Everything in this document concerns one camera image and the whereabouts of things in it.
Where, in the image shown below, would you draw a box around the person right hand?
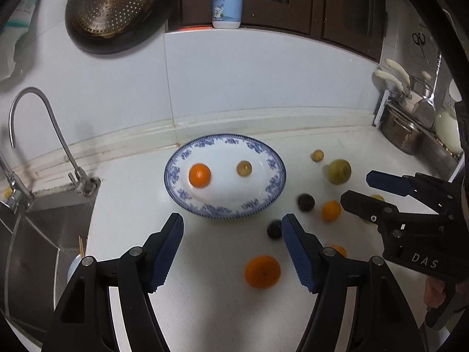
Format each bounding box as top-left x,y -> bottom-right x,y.
424,277 -> 446,308

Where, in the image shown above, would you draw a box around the white ceramic jug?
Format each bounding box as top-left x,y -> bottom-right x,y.
435,107 -> 463,155

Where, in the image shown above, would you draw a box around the dark wooden window frame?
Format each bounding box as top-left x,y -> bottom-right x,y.
166,0 -> 387,63

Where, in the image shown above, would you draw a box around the small orange mandarin back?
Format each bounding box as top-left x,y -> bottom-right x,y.
321,200 -> 342,223

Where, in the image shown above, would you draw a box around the metal skimmer ladle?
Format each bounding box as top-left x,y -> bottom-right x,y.
413,50 -> 442,130

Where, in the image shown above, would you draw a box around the brown kiwi fruit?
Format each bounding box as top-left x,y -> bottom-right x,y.
236,160 -> 252,177

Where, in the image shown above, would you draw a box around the dark plum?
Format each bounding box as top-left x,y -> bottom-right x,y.
266,219 -> 282,240
297,193 -> 316,213

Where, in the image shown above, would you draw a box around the white dish rack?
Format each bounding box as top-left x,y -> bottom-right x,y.
373,90 -> 463,180

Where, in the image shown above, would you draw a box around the small brown fruit back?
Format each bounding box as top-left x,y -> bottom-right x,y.
310,149 -> 324,163

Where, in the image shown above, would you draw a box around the steel sink basin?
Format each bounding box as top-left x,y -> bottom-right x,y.
1,191 -> 96,345

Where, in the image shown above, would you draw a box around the large yellow pear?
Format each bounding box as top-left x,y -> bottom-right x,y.
363,194 -> 385,224

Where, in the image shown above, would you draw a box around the blue white soap bottle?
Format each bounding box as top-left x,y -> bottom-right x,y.
211,0 -> 243,29

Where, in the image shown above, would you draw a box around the black scissors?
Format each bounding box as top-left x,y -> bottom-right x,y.
412,32 -> 426,59

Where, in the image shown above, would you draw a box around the blue white porcelain plate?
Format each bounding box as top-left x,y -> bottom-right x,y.
164,133 -> 287,220

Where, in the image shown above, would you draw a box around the thin chrome water faucet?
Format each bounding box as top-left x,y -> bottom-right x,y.
7,87 -> 100,198

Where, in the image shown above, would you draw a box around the stainless steel pot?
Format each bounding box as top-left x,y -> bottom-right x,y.
379,105 -> 424,155

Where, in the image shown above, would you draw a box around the black frying pan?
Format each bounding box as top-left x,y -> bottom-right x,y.
65,0 -> 179,55

